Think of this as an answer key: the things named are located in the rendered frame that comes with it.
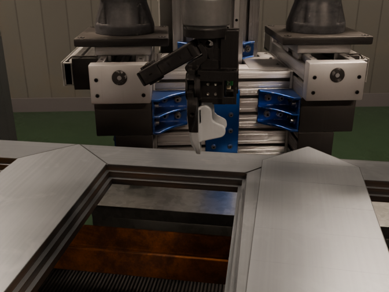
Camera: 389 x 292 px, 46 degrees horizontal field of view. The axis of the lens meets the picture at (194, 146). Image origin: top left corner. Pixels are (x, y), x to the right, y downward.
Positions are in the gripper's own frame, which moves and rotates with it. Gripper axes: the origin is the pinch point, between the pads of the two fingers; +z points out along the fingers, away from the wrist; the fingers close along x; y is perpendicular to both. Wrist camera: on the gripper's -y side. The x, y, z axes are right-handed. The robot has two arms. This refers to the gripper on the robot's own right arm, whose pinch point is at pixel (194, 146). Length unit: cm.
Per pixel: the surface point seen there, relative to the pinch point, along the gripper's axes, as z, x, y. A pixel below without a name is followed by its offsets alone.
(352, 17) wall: 11, 338, 90
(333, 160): 6.1, 10.7, 25.4
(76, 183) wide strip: 5.9, -4.8, -20.0
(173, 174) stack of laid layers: 7.2, 3.3, -4.3
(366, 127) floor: 90, 282, 99
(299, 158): 6.1, 11.0, 19.1
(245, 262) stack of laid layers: 6.4, -23.5, 9.6
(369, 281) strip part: 6.5, -25.5, 24.4
